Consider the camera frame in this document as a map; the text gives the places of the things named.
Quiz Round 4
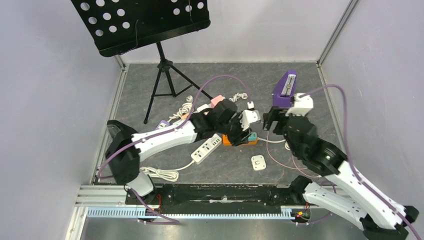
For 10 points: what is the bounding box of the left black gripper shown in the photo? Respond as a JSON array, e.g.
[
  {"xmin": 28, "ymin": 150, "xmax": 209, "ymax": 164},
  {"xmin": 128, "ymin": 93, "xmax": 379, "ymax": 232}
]
[{"xmin": 215, "ymin": 111, "xmax": 252, "ymax": 147}]

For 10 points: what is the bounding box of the orange power strip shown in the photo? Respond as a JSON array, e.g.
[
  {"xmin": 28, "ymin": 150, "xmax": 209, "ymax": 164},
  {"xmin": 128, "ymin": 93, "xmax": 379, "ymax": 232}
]
[{"xmin": 222, "ymin": 134, "xmax": 258, "ymax": 146}]

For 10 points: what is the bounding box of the teal charger cube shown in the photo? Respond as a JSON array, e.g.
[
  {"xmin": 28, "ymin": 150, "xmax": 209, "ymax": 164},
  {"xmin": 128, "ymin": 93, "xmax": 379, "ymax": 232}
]
[{"xmin": 247, "ymin": 131, "xmax": 258, "ymax": 142}]

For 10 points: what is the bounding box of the white power strip with USB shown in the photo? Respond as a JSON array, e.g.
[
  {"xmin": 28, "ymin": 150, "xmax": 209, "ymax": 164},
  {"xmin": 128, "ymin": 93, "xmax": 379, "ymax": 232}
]
[{"xmin": 190, "ymin": 134, "xmax": 222, "ymax": 165}]

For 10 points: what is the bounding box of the white plug adapter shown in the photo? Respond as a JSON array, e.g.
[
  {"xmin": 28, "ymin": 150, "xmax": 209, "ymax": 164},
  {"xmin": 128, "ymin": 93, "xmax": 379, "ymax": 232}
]
[{"xmin": 250, "ymin": 155, "xmax": 267, "ymax": 171}]

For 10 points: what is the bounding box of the white cube socket adapter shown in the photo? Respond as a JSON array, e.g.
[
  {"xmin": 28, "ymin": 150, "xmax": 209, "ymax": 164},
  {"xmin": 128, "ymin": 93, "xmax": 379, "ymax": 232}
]
[{"xmin": 196, "ymin": 104, "xmax": 211, "ymax": 115}]

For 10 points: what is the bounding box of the purple power strip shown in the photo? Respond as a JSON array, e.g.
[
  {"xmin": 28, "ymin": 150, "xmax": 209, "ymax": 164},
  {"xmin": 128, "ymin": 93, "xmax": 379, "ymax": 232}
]
[{"xmin": 155, "ymin": 120, "xmax": 171, "ymax": 130}]

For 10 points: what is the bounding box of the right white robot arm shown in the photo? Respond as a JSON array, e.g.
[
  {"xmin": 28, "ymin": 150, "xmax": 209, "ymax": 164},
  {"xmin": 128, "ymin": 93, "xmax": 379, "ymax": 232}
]
[{"xmin": 263, "ymin": 106, "xmax": 420, "ymax": 240}]

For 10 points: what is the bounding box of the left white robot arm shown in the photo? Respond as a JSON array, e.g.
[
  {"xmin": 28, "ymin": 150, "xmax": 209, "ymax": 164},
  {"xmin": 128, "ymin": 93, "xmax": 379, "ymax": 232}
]
[{"xmin": 105, "ymin": 98, "xmax": 260, "ymax": 204}]

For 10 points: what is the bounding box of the purple metronome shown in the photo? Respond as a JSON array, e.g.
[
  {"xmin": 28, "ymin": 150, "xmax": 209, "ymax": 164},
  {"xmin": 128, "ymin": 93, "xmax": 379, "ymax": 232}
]
[{"xmin": 272, "ymin": 69, "xmax": 297, "ymax": 108}]

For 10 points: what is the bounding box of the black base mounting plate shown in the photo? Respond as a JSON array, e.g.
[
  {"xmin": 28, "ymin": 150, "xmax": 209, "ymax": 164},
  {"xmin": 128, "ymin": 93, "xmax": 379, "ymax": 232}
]
[{"xmin": 142, "ymin": 183, "xmax": 307, "ymax": 215}]

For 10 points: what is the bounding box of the clear plastic tray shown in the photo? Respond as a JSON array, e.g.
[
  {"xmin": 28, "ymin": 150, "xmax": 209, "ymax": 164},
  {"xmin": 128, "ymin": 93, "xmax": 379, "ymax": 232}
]
[{"xmin": 106, "ymin": 119, "xmax": 121, "ymax": 139}]

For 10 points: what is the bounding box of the black perforated music stand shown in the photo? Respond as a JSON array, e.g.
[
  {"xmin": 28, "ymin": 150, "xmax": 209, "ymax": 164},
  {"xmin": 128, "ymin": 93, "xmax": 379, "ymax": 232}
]
[{"xmin": 71, "ymin": 0, "xmax": 211, "ymax": 124}]

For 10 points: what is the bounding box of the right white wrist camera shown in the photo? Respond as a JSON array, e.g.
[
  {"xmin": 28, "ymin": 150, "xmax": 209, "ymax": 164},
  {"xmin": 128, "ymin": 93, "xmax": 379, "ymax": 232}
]
[{"xmin": 285, "ymin": 93, "xmax": 314, "ymax": 117}]

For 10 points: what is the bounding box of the white bundled cord right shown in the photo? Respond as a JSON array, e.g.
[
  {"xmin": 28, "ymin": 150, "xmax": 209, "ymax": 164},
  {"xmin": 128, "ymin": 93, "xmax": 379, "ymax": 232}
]
[{"xmin": 258, "ymin": 135, "xmax": 292, "ymax": 152}]

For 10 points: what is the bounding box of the white twisted cord with plug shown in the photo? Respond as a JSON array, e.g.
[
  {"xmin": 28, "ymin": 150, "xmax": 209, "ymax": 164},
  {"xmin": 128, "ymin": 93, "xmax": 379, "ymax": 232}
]
[{"xmin": 228, "ymin": 92, "xmax": 249, "ymax": 104}]

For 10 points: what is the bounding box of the white knotted strip cord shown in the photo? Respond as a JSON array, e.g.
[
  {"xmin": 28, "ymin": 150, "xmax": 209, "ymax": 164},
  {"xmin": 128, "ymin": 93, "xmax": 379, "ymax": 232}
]
[{"xmin": 168, "ymin": 95, "xmax": 195, "ymax": 122}]

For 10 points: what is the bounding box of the thin pink charger cable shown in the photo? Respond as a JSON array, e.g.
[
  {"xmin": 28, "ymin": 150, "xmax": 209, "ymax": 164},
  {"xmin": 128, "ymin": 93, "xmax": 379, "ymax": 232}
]
[{"xmin": 266, "ymin": 132, "xmax": 324, "ymax": 180}]

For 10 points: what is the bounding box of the white coiled power cord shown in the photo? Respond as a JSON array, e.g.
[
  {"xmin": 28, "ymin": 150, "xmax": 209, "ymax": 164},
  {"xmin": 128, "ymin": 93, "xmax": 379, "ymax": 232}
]
[{"xmin": 137, "ymin": 160, "xmax": 196, "ymax": 183}]

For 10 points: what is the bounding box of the aluminium rail frame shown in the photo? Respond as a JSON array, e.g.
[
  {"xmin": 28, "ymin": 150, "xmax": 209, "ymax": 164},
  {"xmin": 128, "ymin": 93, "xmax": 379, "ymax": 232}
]
[{"xmin": 74, "ymin": 0, "xmax": 377, "ymax": 220}]

